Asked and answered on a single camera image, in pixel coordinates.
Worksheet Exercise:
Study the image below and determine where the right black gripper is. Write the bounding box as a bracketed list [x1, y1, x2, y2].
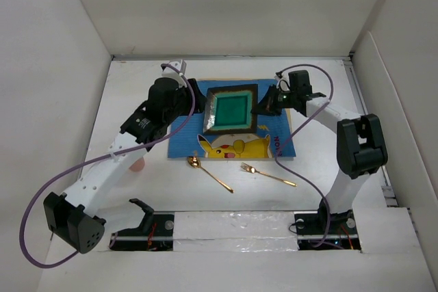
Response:
[250, 83, 297, 116]

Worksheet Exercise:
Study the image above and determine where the green square ceramic plate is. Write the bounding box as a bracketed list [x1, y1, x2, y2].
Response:
[203, 83, 258, 135]

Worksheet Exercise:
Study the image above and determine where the blue Pikachu placemat cloth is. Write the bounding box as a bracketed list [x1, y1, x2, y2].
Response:
[166, 77, 297, 161]

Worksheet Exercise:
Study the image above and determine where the gold spoon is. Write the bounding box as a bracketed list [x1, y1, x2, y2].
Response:
[187, 156, 234, 194]

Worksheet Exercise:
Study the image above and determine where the pink plastic cup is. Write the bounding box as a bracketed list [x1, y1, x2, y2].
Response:
[129, 157, 145, 172]

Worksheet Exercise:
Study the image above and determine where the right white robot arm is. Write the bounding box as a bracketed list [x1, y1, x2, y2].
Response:
[252, 64, 388, 233]

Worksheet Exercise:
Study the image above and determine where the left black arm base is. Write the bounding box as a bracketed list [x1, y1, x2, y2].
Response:
[109, 198, 175, 252]

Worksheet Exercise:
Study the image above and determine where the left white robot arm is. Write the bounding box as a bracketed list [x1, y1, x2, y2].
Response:
[43, 77, 206, 254]

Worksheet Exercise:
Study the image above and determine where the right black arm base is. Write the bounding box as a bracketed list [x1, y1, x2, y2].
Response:
[288, 203, 361, 251]

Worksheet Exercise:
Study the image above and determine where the gold fork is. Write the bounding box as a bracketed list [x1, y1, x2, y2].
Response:
[240, 162, 298, 187]

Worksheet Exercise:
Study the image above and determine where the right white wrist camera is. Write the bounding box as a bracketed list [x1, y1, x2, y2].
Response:
[275, 71, 290, 92]

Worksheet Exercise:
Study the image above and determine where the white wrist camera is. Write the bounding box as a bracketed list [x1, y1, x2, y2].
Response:
[275, 71, 290, 92]
[160, 59, 187, 77]

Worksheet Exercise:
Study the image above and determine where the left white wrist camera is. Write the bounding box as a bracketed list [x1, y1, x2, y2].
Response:
[160, 59, 187, 77]

